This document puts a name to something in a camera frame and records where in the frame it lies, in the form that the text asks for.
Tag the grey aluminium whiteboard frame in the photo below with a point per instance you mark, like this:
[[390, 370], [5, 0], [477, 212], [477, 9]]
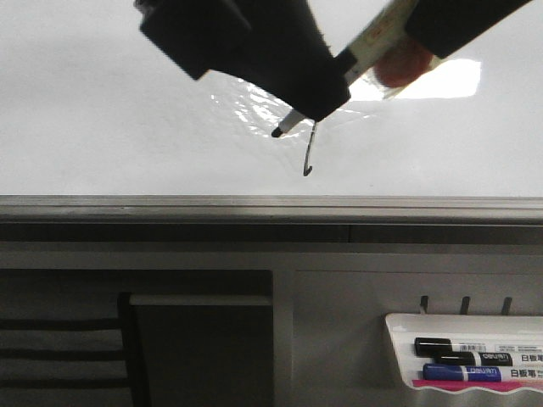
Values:
[[270, 219]]

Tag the right black wall hook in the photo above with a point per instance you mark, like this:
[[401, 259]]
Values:
[[506, 306]]

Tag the white whiteboard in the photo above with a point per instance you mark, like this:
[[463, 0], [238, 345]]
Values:
[[89, 106]]

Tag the black capped marker middle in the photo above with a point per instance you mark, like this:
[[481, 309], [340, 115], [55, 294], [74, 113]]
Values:
[[470, 358]]

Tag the white plastic marker tray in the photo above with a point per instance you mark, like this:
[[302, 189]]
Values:
[[496, 333]]

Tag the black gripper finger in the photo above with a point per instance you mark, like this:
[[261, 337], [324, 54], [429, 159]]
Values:
[[445, 26], [275, 45]]

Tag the white whiteboard marker pen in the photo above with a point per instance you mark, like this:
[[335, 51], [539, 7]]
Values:
[[377, 38]]

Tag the left black wall hook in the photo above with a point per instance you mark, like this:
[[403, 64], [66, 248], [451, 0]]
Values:
[[423, 305]]

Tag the black slatted chair back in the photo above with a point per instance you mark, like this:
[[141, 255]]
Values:
[[130, 353]]

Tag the middle black wall hook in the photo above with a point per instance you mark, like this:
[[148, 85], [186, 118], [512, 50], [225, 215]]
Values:
[[465, 305]]

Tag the black capped marker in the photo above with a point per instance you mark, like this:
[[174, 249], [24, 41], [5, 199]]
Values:
[[470, 358], [427, 346]]

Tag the dark cabinet panel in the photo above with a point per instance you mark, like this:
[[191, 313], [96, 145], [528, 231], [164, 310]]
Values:
[[207, 350]]

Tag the black wall hook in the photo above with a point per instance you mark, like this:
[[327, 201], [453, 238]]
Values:
[[423, 305], [506, 306], [465, 305]]

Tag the blue capped marker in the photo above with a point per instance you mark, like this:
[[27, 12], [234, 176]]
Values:
[[467, 373]]

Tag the black capped marker top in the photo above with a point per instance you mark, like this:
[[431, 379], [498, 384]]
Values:
[[427, 346]]

